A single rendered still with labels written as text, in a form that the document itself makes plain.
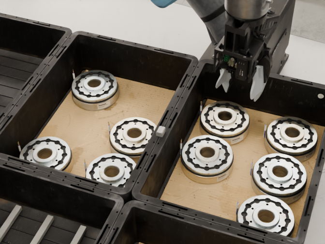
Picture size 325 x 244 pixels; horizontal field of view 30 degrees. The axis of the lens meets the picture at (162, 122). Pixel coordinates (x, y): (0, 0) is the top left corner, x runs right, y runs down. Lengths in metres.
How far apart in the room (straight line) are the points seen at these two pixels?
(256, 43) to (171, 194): 0.33
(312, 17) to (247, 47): 2.03
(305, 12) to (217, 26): 1.70
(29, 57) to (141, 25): 0.42
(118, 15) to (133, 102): 0.53
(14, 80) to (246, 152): 0.57
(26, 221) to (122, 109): 0.34
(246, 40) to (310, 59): 0.66
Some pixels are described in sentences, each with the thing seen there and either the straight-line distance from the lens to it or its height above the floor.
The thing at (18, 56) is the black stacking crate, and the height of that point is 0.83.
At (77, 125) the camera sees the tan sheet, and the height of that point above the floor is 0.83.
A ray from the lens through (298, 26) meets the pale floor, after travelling 3.01.
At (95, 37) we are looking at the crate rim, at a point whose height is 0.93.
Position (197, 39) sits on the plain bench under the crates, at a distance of 1.73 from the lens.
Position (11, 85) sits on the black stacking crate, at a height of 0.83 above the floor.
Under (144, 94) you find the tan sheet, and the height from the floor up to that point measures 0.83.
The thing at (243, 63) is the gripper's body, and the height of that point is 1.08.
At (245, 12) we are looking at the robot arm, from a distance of 1.02.
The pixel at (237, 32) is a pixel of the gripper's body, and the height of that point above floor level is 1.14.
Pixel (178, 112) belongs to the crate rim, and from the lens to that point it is 1.18.
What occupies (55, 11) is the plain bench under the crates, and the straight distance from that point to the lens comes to 1.88.
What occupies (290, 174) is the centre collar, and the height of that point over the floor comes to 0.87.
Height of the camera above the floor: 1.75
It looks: 45 degrees down
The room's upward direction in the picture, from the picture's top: 2 degrees counter-clockwise
